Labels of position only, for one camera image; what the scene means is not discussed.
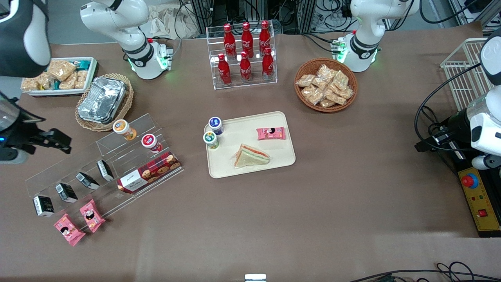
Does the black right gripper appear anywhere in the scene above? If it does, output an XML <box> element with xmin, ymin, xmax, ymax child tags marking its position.
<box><xmin>0</xmin><ymin>103</ymin><xmax>72</xmax><ymax>154</ymax></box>

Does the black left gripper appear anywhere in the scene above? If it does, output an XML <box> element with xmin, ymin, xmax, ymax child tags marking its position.
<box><xmin>414</xmin><ymin>109</ymin><xmax>471</xmax><ymax>153</ymax></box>

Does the triangle sandwich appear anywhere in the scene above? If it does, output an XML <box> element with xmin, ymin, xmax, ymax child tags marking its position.
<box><xmin>234</xmin><ymin>143</ymin><xmax>271</xmax><ymax>169</ymax></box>

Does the white rectangular snack tray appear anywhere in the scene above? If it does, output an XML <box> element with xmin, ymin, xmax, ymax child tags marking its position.
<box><xmin>22</xmin><ymin>57</ymin><xmax>98</xmax><ymax>97</ymax></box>

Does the beige plastic serving tray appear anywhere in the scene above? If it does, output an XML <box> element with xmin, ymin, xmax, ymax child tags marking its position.
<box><xmin>204</xmin><ymin>111</ymin><xmax>296</xmax><ymax>179</ymax></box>

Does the small black carton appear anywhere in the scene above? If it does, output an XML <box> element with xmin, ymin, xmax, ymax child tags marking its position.
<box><xmin>76</xmin><ymin>172</ymin><xmax>100</xmax><ymax>190</ymax></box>
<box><xmin>55</xmin><ymin>183</ymin><xmax>78</xmax><ymax>203</ymax></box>
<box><xmin>96</xmin><ymin>159</ymin><xmax>114</xmax><ymax>182</ymax></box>
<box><xmin>32</xmin><ymin>195</ymin><xmax>55</xmax><ymax>217</ymax></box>

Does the aluminium foil container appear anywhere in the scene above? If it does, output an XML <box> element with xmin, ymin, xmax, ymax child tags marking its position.
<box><xmin>77</xmin><ymin>77</ymin><xmax>126</xmax><ymax>124</ymax></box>

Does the clear acrylic stepped shelf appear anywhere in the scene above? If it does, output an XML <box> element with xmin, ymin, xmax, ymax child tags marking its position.
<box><xmin>25</xmin><ymin>113</ymin><xmax>184</xmax><ymax>232</ymax></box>

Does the orange cup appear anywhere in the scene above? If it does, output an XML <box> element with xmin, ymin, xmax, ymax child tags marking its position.
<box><xmin>112</xmin><ymin>119</ymin><xmax>137</xmax><ymax>141</ymax></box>

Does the oval light wicker basket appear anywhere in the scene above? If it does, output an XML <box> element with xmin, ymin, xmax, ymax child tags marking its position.
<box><xmin>75</xmin><ymin>73</ymin><xmax>134</xmax><ymax>132</ymax></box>

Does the brown table mat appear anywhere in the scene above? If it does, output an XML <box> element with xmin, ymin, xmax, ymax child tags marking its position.
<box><xmin>0</xmin><ymin>22</ymin><xmax>501</xmax><ymax>282</ymax></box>

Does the pink snack packet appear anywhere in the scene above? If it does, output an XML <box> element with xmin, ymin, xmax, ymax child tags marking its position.
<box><xmin>256</xmin><ymin>127</ymin><xmax>286</xmax><ymax>141</ymax></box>
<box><xmin>80</xmin><ymin>199</ymin><xmax>106</xmax><ymax>233</ymax></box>
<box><xmin>54</xmin><ymin>213</ymin><xmax>86</xmax><ymax>247</ymax></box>

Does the yellow emergency stop control box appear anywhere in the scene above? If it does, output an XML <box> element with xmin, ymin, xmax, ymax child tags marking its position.
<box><xmin>456</xmin><ymin>166</ymin><xmax>501</xmax><ymax>238</ymax></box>

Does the red cup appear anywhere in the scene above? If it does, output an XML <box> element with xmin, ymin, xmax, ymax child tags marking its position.
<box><xmin>141</xmin><ymin>133</ymin><xmax>163</xmax><ymax>153</ymax></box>

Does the red tartan cookie box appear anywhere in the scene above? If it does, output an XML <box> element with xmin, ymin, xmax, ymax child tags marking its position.
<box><xmin>117</xmin><ymin>151</ymin><xmax>182</xmax><ymax>194</ymax></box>

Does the round brown wicker basket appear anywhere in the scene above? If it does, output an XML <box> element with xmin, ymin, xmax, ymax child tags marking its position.
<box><xmin>294</xmin><ymin>58</ymin><xmax>358</xmax><ymax>113</ymax></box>

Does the green lid cup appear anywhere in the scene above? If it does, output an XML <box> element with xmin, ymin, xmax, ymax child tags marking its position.
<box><xmin>203</xmin><ymin>131</ymin><xmax>220</xmax><ymax>151</ymax></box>

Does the blue lid cup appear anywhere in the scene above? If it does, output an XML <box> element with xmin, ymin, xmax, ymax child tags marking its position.
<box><xmin>208</xmin><ymin>116</ymin><xmax>224</xmax><ymax>136</ymax></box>

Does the crumpled beige cloth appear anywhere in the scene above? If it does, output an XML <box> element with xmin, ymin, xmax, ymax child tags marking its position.
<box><xmin>147</xmin><ymin>4</ymin><xmax>198</xmax><ymax>40</ymax></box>

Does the red cola bottle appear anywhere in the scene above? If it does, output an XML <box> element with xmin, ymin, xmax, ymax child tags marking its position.
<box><xmin>262</xmin><ymin>47</ymin><xmax>274</xmax><ymax>81</ymax></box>
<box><xmin>223</xmin><ymin>23</ymin><xmax>236</xmax><ymax>60</ymax></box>
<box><xmin>239</xmin><ymin>51</ymin><xmax>252</xmax><ymax>83</ymax></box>
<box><xmin>218</xmin><ymin>53</ymin><xmax>232</xmax><ymax>85</ymax></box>
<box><xmin>259</xmin><ymin>20</ymin><xmax>271</xmax><ymax>55</ymax></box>
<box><xmin>241</xmin><ymin>22</ymin><xmax>254</xmax><ymax>58</ymax></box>

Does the clear acrylic bottle rack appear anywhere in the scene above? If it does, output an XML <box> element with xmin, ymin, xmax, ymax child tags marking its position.
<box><xmin>206</xmin><ymin>23</ymin><xmax>278</xmax><ymax>90</ymax></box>

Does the black power cable with plug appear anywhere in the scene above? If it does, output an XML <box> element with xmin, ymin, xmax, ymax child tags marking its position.
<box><xmin>422</xmin><ymin>106</ymin><xmax>458</xmax><ymax>173</ymax></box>

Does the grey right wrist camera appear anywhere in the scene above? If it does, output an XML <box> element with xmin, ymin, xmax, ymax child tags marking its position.
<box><xmin>0</xmin><ymin>148</ymin><xmax>30</xmax><ymax>164</ymax></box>

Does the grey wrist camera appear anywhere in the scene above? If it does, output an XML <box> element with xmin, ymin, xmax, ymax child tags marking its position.
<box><xmin>0</xmin><ymin>148</ymin><xmax>30</xmax><ymax>164</ymax></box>
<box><xmin>471</xmin><ymin>154</ymin><xmax>501</xmax><ymax>171</ymax></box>

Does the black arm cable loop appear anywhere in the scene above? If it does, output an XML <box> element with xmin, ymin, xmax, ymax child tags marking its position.
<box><xmin>414</xmin><ymin>63</ymin><xmax>483</xmax><ymax>153</ymax></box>

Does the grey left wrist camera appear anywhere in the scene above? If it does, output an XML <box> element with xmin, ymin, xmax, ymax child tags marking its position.
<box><xmin>471</xmin><ymin>154</ymin><xmax>501</xmax><ymax>171</ymax></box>

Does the white wire basket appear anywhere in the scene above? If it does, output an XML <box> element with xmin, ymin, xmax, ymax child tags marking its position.
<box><xmin>440</xmin><ymin>38</ymin><xmax>496</xmax><ymax>112</ymax></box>

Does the black floor cable bundle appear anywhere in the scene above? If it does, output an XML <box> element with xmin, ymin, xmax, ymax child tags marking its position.
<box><xmin>348</xmin><ymin>262</ymin><xmax>501</xmax><ymax>282</ymax></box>

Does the aluminium frame equipment rack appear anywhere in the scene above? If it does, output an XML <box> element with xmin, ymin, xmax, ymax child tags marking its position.
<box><xmin>180</xmin><ymin>0</ymin><xmax>353</xmax><ymax>36</ymax></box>

